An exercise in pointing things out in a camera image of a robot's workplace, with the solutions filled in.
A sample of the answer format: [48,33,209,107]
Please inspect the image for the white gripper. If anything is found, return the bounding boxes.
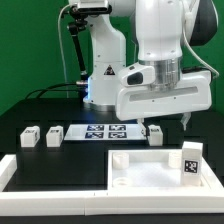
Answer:
[116,70,212,136]

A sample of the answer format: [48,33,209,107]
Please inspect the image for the white square table top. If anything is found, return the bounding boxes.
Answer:
[107,149,223,190]

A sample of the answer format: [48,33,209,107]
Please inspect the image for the marker plate with tags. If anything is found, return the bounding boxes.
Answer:
[64,124,145,141]

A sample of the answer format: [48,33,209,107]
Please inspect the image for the black cables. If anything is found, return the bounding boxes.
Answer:
[25,79,88,100]

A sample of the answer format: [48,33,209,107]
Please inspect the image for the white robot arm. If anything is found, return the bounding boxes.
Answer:
[68,0,219,124]

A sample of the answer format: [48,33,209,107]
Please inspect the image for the grey cable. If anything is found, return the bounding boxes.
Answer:
[57,3,70,99]

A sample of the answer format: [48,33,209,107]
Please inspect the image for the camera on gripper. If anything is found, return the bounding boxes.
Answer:
[118,63,155,87]

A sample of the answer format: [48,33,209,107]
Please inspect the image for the white U-shaped fence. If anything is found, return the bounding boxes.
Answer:
[0,155,224,216]

